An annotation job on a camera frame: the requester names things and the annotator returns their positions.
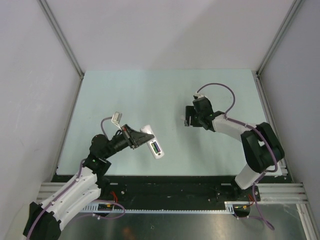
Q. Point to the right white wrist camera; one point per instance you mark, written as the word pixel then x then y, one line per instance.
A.
pixel 198 95

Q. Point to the green AAA battery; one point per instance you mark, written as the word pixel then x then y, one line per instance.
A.
pixel 155 147

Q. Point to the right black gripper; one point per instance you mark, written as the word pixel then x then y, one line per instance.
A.
pixel 190 111

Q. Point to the blue purple AAA battery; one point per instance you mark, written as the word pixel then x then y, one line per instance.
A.
pixel 158 147

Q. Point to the right aluminium frame post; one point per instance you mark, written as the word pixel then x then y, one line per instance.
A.
pixel 280 34

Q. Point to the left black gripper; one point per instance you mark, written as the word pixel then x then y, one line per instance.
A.
pixel 140 137

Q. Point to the left aluminium frame post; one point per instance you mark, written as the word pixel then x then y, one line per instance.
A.
pixel 52 20

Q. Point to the white remote control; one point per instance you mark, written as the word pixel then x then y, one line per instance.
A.
pixel 152 141

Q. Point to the aluminium frame post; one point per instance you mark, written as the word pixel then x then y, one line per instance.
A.
pixel 52 20
pixel 280 34

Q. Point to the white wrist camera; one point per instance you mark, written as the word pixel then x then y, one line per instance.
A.
pixel 116 118
pixel 198 95

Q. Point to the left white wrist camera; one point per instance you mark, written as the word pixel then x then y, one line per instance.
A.
pixel 116 118

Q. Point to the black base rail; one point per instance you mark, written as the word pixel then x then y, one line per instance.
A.
pixel 175 193

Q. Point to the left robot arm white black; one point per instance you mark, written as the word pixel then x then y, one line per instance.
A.
pixel 47 220

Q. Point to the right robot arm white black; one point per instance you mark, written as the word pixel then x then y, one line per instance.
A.
pixel 262 149

